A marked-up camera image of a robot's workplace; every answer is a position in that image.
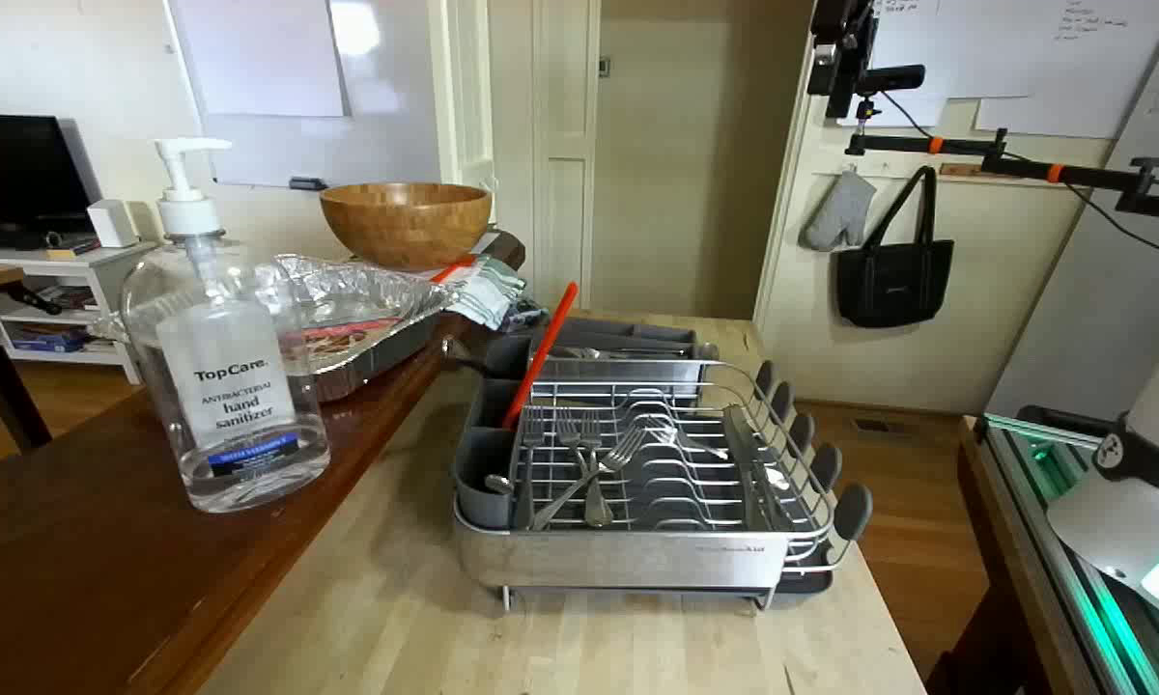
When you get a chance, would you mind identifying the steel fork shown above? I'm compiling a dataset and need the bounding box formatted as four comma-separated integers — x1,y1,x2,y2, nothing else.
570,445,613,528
529,428,646,528

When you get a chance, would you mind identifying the grey utensil organizer tray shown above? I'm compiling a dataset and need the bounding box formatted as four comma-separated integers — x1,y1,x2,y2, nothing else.
478,316,715,376

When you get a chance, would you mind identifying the grey steel dish drying rack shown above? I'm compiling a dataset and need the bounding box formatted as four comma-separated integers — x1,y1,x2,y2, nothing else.
439,339,872,600

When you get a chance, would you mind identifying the striped dish towel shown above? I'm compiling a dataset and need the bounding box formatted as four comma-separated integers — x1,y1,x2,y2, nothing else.
447,257,524,326

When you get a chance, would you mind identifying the wooden bowl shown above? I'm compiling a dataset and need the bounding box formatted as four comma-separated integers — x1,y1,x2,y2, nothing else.
320,182,489,268

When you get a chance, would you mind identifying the aluminium foil tray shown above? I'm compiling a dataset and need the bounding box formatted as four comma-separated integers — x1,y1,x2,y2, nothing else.
83,252,456,405

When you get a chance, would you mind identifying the grey oven mitt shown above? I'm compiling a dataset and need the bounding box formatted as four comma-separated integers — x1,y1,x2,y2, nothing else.
798,169,872,252

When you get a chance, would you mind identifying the black tote bag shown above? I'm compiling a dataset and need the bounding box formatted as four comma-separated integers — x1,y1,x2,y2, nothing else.
829,164,955,326

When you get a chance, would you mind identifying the clear hand sanitizer pump bottle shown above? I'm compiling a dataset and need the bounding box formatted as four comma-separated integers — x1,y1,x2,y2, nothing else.
121,140,332,513

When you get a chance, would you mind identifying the white shelf unit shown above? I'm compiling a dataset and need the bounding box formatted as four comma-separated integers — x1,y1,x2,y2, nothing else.
0,243,145,373

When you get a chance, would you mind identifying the dark wooden side table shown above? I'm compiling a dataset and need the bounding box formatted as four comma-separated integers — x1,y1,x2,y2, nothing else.
0,351,489,695

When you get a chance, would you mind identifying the black monitor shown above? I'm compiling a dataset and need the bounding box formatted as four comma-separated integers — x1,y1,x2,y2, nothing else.
0,116,93,252

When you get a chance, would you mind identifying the orange handled utensil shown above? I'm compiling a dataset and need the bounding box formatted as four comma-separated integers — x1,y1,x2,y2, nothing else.
497,280,581,431

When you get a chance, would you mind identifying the whiteboard on wall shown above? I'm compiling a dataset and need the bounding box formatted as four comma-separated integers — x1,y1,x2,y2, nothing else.
165,0,439,187

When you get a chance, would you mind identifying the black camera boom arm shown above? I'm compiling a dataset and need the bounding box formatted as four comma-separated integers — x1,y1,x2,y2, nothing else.
806,0,1159,217

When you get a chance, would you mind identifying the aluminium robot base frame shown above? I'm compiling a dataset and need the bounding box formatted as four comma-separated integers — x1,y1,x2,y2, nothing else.
977,414,1159,695

